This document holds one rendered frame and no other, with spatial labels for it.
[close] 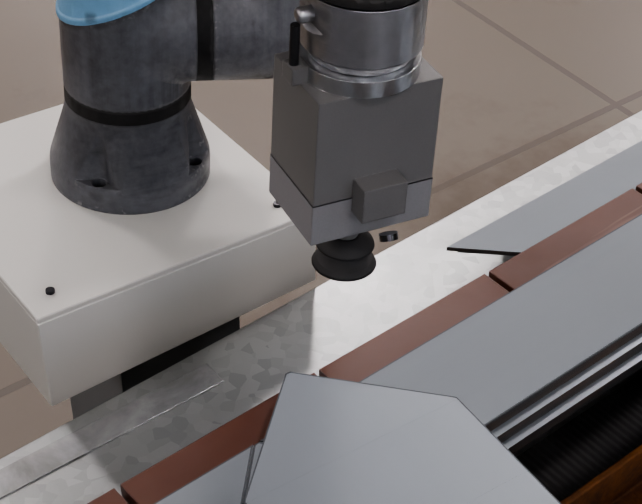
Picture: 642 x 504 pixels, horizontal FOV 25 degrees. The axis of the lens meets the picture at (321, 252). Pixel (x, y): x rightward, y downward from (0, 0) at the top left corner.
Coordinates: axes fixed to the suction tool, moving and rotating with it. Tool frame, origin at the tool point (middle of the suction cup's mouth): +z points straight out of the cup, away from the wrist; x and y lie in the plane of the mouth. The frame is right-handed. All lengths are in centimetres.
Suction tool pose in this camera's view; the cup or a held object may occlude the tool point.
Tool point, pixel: (343, 261)
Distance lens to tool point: 97.0
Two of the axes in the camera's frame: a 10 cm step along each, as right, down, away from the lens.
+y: 9.0, -2.3, 3.7
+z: -0.5, 7.9, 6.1
